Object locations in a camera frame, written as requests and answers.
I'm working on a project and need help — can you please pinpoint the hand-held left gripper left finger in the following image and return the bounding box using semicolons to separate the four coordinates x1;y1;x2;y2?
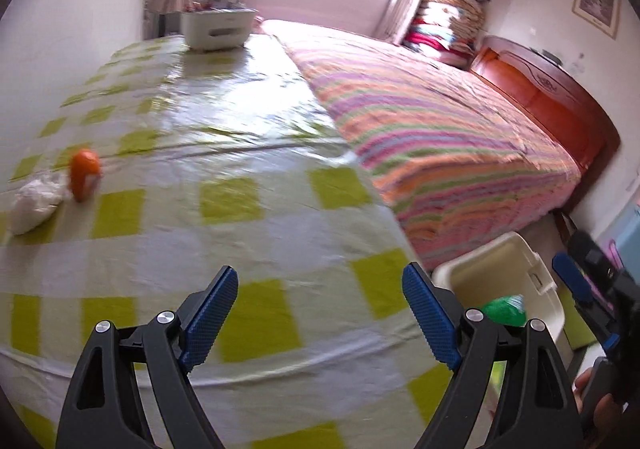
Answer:
55;265;238;449

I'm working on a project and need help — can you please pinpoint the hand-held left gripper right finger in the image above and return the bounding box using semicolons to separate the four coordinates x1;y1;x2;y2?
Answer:
401;262;583;449

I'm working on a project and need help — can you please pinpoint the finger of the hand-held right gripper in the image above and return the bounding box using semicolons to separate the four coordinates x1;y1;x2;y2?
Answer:
551;251;621;335
567;229;640;300

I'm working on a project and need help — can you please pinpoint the cream plastic bin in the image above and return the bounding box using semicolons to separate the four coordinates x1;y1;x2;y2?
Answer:
431;231;566;345

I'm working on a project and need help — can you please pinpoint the green tissue pack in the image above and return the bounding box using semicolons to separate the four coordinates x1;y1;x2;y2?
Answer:
481;294;528;327

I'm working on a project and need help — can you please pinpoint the person's right hand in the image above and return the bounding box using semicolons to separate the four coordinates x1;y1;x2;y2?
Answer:
572;364;626;432

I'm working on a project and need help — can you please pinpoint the light blue plastic container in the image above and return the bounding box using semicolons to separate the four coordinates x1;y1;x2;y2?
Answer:
607;202;640;270

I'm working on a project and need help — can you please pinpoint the green plastic crate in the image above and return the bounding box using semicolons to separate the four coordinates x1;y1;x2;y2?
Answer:
557;289;598;350

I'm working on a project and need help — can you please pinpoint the green checked plastic tablecloth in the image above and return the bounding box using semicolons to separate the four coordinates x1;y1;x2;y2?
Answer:
0;34;501;449

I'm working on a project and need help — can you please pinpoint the wooden bed headboard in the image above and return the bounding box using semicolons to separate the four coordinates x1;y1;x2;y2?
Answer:
470;35;621;215

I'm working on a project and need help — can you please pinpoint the bed with striped cover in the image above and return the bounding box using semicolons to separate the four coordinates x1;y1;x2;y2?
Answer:
262;19;583;270

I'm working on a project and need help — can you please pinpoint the small orange plastic item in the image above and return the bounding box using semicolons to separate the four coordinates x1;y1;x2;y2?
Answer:
69;148;102;202

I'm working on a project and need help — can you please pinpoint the white plastic bag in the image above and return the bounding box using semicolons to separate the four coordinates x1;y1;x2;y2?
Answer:
10;174;68;236

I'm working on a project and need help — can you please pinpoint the stack of folded blankets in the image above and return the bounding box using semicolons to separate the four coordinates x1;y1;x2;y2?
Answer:
405;0;488;70

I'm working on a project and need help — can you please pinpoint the white storage box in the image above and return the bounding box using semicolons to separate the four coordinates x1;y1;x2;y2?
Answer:
180;4;258;52

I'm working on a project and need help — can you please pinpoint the pink curtain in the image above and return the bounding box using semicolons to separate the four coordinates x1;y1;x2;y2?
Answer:
385;0;431;45

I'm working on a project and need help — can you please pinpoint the framed wall picture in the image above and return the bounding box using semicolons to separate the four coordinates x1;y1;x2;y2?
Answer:
571;0;621;40

